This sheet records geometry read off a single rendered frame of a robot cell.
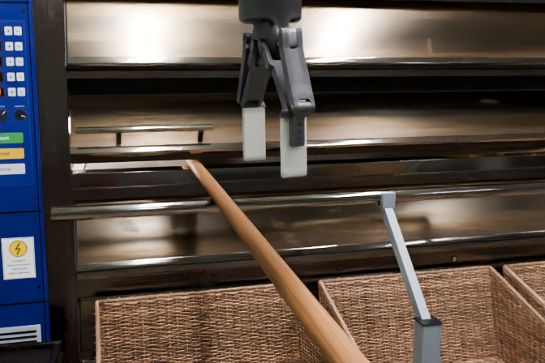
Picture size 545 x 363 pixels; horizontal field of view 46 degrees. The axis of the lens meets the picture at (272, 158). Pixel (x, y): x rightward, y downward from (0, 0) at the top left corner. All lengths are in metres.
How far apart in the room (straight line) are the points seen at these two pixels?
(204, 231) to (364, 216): 0.46
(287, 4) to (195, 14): 0.98
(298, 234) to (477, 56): 0.72
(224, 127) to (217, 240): 0.31
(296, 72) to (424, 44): 1.21
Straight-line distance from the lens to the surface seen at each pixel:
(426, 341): 1.36
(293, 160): 0.73
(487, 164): 2.04
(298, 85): 0.71
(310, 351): 1.79
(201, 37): 1.71
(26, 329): 1.81
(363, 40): 1.82
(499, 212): 2.09
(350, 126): 1.78
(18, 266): 1.75
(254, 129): 0.85
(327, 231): 1.85
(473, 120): 1.95
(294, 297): 0.75
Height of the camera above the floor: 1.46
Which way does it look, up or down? 9 degrees down
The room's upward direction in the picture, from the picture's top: straight up
